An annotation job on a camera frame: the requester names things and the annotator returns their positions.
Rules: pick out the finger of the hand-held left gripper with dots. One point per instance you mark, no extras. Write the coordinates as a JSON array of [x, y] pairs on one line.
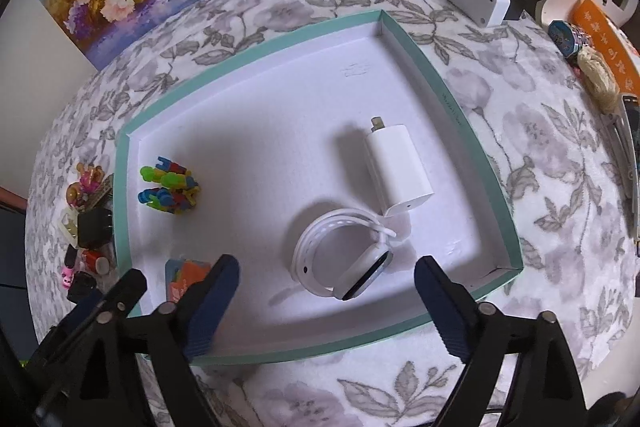
[[80, 312]]

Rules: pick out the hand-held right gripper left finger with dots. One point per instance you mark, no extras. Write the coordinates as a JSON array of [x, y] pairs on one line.
[[210, 307]]

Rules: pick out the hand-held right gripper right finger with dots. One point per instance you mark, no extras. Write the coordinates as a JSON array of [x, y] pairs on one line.
[[445, 307]]

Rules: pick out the pink and brown dog toy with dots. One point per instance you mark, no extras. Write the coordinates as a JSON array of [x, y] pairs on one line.
[[87, 182]]

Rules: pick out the teal-rimmed white box tray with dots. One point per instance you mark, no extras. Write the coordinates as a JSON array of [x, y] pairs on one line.
[[300, 132]]

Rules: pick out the small black block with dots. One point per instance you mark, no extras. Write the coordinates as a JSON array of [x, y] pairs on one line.
[[82, 287]]

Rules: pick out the orange and blue card packet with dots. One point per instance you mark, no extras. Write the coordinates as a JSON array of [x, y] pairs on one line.
[[187, 277]]

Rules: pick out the small pink pig toy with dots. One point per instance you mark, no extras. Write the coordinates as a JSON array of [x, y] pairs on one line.
[[67, 276]]

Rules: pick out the small red bottle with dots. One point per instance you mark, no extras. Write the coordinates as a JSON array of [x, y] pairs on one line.
[[92, 259]]

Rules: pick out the black charger plug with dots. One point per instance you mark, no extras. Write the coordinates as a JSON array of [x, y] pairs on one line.
[[95, 229]]

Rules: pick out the small pale yellow box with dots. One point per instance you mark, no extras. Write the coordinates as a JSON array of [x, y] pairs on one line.
[[69, 227]]

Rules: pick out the white smart band watch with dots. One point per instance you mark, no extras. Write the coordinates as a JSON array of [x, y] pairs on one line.
[[360, 272]]

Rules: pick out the brown-edged dark furniture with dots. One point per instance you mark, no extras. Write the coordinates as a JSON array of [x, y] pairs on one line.
[[10, 247]]

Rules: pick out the colourful toy block figure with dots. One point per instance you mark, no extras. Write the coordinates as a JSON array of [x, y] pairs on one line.
[[167, 187]]

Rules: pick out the white charger adapter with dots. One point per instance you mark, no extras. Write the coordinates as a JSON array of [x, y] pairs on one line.
[[397, 172]]

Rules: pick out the grey floral blanket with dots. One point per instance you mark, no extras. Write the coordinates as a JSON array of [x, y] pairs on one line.
[[550, 157]]

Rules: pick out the silver utility knife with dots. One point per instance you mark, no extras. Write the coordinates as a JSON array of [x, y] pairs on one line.
[[631, 147]]

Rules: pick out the beige twine bundle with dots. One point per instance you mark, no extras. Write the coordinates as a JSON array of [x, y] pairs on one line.
[[597, 74]]

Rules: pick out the blue patterned round tin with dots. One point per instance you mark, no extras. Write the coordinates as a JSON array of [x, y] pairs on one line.
[[567, 37]]

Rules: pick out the orange patterned board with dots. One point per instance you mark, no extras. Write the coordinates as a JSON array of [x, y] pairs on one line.
[[612, 34]]

